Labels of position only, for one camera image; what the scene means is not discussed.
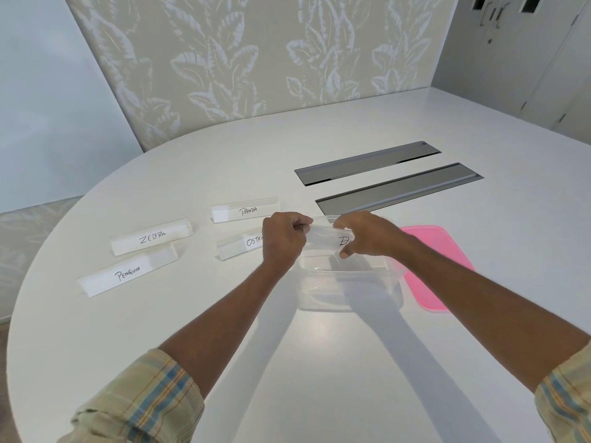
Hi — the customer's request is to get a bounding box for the grey table cable hatch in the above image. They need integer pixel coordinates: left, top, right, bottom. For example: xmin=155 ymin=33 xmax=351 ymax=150
xmin=314 ymin=162 xmax=485 ymax=216
xmin=294 ymin=141 xmax=443 ymax=187

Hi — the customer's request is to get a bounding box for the leaf patterned wall panel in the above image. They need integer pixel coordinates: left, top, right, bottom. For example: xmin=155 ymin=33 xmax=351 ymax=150
xmin=61 ymin=0 xmax=459 ymax=154

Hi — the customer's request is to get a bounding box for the person's right forearm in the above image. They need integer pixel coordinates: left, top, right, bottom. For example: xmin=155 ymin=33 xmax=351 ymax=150
xmin=392 ymin=242 xmax=591 ymax=393

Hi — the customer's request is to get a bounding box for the person's right hand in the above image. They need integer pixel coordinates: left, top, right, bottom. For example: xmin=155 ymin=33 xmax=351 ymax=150
xmin=333 ymin=210 xmax=412 ymax=261

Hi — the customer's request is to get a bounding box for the person's right plaid sleeve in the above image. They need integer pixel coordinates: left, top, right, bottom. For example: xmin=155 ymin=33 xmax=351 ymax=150
xmin=534 ymin=339 xmax=591 ymax=443

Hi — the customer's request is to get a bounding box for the pink plastic lid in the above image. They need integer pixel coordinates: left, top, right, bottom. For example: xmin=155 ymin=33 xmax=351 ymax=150
xmin=397 ymin=225 xmax=476 ymax=314

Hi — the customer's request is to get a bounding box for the person's left hand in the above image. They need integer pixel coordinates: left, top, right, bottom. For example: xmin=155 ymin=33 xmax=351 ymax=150
xmin=262 ymin=212 xmax=316 ymax=273

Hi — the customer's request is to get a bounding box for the grey cabinet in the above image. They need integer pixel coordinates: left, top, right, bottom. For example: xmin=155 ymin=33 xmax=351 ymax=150
xmin=434 ymin=0 xmax=591 ymax=147

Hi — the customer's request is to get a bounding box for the person's plaid sleeve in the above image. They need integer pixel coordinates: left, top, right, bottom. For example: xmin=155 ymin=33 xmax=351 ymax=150
xmin=56 ymin=348 xmax=206 ymax=443
xmin=534 ymin=339 xmax=591 ymax=443

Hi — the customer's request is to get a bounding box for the person's left forearm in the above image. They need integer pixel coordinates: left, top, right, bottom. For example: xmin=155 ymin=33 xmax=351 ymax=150
xmin=158 ymin=262 xmax=296 ymax=401

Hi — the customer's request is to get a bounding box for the clear plastic container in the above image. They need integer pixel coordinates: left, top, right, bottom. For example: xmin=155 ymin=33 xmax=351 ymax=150
xmin=295 ymin=216 xmax=408 ymax=313

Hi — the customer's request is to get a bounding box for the clear acrylic name sign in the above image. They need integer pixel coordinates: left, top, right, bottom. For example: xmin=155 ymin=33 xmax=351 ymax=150
xmin=302 ymin=221 xmax=356 ymax=254
xmin=109 ymin=218 xmax=194 ymax=257
xmin=211 ymin=196 xmax=282 ymax=225
xmin=76 ymin=244 xmax=181 ymax=299
xmin=215 ymin=232 xmax=269 ymax=262

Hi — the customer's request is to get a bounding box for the person's left plaid sleeve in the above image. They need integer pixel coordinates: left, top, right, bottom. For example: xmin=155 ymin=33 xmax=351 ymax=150
xmin=56 ymin=348 xmax=206 ymax=443

